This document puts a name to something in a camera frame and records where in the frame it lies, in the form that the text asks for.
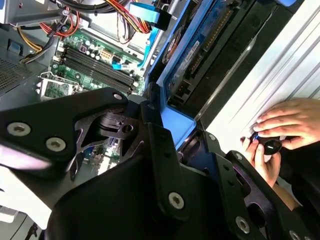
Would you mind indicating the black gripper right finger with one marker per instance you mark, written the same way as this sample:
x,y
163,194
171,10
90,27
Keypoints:
x,y
227,180

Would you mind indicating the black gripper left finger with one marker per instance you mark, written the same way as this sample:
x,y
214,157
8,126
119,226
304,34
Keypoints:
x,y
50,117

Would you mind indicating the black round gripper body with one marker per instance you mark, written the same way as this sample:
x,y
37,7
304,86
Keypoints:
x,y
107,207

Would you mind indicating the hard disk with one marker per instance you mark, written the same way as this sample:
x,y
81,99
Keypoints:
x,y
190,52

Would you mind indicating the person left hand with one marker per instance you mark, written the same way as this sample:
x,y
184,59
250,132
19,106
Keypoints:
x,y
268,167

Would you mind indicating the person right hand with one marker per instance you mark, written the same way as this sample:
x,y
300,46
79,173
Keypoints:
x,y
295,120

